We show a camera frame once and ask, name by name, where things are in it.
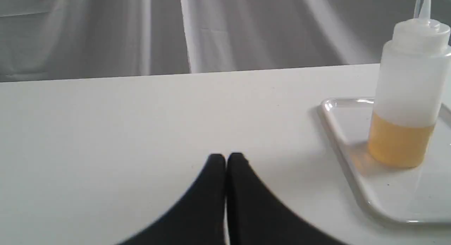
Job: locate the white plastic squeeze bottle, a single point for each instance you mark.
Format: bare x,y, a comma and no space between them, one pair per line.
413,70

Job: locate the white plastic tray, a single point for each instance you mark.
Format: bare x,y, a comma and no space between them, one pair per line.
417,196

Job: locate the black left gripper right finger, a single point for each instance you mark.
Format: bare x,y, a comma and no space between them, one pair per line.
255,216

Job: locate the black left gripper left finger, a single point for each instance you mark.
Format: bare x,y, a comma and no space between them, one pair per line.
198,217

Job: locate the grey backdrop curtain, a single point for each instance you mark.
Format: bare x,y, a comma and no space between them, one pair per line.
74,39

